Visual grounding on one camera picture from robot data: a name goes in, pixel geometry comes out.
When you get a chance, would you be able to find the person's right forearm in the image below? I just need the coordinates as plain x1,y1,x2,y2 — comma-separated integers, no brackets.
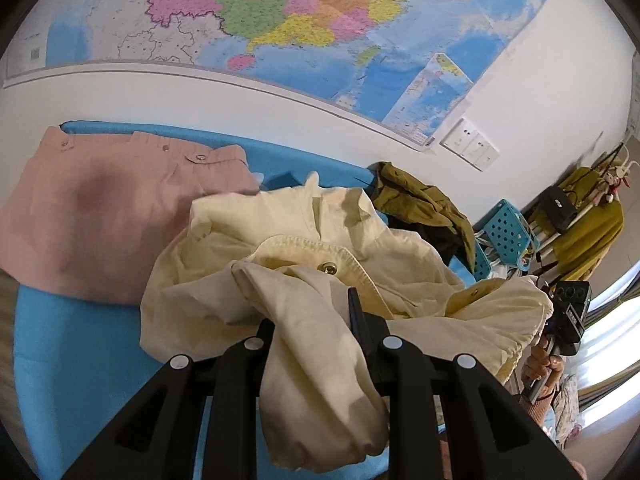
520,385,558,428

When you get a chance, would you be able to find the olive green garment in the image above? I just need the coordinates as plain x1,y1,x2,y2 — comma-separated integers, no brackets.
369,161,476,266

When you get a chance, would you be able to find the blue printed bed sheet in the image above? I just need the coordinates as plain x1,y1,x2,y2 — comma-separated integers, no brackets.
12,120,556,480

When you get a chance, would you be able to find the white wall socket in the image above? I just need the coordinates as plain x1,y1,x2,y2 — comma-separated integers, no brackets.
440,117,473,148
460,132,488,161

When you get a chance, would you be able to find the pink garment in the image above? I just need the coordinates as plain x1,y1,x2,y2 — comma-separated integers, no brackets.
0,126,261,306

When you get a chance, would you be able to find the floral patterned cloth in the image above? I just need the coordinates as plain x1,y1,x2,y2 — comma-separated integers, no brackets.
550,375,583,448

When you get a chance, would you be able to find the black bag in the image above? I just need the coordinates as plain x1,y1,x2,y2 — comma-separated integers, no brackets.
537,185,578,233

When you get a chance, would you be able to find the cream jacket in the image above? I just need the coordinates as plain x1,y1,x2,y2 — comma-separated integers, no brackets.
140,171,553,473

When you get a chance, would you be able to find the colourful wall map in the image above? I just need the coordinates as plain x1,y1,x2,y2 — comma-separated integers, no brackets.
0,0,558,153

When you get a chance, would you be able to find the black garment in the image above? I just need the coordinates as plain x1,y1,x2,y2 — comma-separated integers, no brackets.
387,215,468,266

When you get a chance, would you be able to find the mustard yellow hanging garment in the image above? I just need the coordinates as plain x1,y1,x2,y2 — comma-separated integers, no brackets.
527,167,625,283

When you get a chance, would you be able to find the person's right hand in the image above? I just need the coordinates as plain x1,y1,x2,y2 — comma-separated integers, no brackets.
520,332,563,397

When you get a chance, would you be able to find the white clothes rack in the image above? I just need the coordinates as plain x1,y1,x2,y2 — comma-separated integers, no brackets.
522,195,611,273

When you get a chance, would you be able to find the white and pink plush toy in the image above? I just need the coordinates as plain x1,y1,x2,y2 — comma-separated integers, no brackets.
595,160,638,206

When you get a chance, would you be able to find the teal plastic basket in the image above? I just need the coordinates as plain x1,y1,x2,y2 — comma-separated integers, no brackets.
472,245,493,281
482,199,533,273

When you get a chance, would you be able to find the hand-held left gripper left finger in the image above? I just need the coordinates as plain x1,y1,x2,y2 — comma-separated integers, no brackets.
60,317,278,480

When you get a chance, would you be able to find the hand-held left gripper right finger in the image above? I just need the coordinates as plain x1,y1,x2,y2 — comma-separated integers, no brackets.
346,287,588,480

